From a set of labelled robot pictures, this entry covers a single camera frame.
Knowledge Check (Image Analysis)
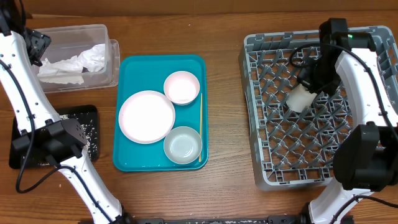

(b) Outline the white cup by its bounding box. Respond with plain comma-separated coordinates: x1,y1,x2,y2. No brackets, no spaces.
286,84,317,113

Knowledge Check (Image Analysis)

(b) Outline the white napkin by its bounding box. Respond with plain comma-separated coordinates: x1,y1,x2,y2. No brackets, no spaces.
37,55,84,85
77,44,106,72

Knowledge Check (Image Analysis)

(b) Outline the wooden chopstick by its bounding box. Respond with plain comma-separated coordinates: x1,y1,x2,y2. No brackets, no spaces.
198,93,203,162

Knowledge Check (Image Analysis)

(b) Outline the large white plate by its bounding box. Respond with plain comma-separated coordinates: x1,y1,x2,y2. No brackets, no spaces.
118,90,176,144

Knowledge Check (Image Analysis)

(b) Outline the small white bowl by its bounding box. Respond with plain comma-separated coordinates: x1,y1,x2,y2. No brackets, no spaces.
164,71,200,106

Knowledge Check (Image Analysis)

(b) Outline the metal bowl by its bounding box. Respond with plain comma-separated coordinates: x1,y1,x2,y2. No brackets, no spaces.
164,126,203,165

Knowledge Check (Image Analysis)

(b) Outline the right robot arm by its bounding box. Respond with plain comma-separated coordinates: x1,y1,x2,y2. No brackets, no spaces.
287,31,397,223

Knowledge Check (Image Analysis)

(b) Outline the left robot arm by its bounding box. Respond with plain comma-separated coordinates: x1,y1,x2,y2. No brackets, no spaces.
1,1,134,223

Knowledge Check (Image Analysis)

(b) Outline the grey dishwasher rack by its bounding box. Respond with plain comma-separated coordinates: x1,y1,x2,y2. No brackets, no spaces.
239,26,397,190

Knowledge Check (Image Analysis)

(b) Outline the clear plastic bin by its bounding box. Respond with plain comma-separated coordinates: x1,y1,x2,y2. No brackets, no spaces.
32,24,120,93

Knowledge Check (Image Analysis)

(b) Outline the black plastic tray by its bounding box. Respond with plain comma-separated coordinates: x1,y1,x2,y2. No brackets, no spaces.
9,105,100,169

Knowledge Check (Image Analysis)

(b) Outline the teal serving tray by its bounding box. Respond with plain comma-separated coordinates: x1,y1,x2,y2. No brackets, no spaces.
113,55,209,172

